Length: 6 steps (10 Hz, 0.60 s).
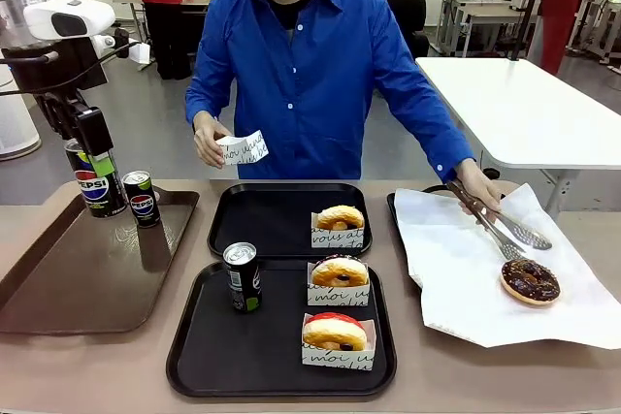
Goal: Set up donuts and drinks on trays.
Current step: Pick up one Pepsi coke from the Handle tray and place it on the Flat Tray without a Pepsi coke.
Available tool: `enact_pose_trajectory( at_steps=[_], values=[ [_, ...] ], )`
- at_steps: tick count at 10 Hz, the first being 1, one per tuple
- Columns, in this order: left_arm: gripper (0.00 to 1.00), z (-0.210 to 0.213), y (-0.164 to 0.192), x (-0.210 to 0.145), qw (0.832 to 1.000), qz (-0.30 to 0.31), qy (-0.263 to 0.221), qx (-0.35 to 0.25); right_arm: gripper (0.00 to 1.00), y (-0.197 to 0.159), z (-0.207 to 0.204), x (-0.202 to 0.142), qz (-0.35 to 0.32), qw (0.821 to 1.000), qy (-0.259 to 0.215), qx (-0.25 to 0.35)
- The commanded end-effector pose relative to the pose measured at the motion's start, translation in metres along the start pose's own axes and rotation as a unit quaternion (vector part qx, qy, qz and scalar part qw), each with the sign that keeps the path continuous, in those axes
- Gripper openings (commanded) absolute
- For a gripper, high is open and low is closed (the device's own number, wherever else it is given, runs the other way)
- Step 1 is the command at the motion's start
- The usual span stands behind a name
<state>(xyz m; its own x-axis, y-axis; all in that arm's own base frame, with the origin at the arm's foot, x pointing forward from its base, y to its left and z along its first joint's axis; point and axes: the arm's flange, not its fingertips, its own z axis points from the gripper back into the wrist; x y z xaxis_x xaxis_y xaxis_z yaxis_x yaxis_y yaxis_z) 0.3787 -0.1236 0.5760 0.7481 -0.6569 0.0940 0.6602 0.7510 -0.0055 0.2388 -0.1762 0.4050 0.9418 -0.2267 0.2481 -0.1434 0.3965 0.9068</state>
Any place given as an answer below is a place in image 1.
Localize person's left forearm blue sleeve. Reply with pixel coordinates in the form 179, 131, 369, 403
387, 83, 476, 185

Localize person's left hand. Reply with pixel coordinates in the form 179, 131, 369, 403
454, 159, 504, 219

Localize black vertical pole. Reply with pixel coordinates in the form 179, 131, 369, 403
510, 0, 550, 62

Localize red frosted donut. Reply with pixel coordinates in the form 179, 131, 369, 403
302, 311, 368, 352

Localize red-topped donut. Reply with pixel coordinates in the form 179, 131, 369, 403
300, 312, 377, 372

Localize white paper sheet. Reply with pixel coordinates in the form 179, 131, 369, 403
393, 182, 621, 351

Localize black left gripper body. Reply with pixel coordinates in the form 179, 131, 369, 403
1, 37, 109, 98

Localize yellow frosted donut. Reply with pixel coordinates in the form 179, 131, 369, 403
315, 205, 365, 233

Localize person's right hand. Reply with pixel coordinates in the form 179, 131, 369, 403
192, 115, 234, 169

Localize glazed donut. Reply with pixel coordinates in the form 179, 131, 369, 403
310, 212, 365, 249

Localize white cylindrical air purifier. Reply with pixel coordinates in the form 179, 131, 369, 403
0, 64, 41, 162

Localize black Pepsi can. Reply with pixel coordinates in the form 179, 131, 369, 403
64, 139, 128, 219
222, 240, 263, 314
121, 170, 162, 229

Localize person in red dress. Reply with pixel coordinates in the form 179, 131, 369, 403
516, 0, 589, 76

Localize white paper bag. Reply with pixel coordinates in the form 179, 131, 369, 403
129, 43, 152, 67

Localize person's right forearm blue sleeve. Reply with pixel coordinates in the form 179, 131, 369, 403
185, 69, 234, 130

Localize black camera cable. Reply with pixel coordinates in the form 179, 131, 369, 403
0, 40, 142, 96

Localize dark chocolate donut with nuts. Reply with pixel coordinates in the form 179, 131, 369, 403
500, 258, 562, 307

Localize white folding table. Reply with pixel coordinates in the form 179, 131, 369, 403
415, 56, 621, 221

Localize brown plastic tray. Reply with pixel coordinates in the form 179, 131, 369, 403
0, 184, 201, 336

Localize white background desk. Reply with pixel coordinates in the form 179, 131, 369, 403
435, 0, 539, 57

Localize person in blue shirt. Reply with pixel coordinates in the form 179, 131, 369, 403
184, 0, 476, 182

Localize metal serving tongs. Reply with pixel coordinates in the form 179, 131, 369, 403
445, 179, 553, 261

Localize seated person in black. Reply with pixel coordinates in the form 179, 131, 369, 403
381, 0, 431, 59

